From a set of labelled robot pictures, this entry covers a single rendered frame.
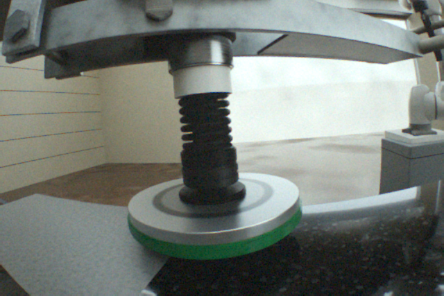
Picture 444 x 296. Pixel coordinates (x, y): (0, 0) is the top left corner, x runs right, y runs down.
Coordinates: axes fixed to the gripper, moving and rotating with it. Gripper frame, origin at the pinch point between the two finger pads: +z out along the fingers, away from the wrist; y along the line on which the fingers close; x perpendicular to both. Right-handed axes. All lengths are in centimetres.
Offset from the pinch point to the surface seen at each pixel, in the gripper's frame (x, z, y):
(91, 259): -19, -7, 110
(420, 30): -4.0, -9.8, 1.9
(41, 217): -37, -13, 120
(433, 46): 3.1, -9.2, 47.3
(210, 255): -9, -5, 99
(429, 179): -17, 62, -5
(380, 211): -6, 7, 77
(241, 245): -8, -5, 96
